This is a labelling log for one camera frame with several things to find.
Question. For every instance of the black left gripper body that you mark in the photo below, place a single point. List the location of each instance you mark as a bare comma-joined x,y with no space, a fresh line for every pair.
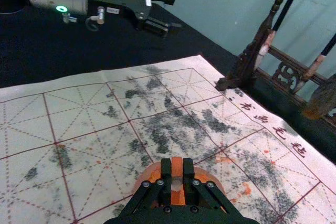
123,1

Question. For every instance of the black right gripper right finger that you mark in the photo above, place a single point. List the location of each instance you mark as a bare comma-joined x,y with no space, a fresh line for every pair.
188,171

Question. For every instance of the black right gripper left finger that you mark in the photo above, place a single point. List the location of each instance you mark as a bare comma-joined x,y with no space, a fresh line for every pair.
166,171

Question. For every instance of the orange rectangular seal stamp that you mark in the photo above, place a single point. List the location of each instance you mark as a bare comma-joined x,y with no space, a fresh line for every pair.
177,166

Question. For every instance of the round orange ink pad dish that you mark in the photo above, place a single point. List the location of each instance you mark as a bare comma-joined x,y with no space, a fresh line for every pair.
210,179

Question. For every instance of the white felt calligraphy grid mat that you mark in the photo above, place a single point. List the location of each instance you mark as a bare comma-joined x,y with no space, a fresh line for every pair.
92,129

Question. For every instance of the dark carved wooden brush rack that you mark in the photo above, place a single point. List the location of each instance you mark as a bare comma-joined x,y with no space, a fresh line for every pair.
244,72

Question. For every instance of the black table cloth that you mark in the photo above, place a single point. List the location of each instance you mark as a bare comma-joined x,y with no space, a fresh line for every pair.
39,51

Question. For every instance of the large brown bristle brush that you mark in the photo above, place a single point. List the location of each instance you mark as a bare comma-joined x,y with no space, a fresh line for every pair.
321,102

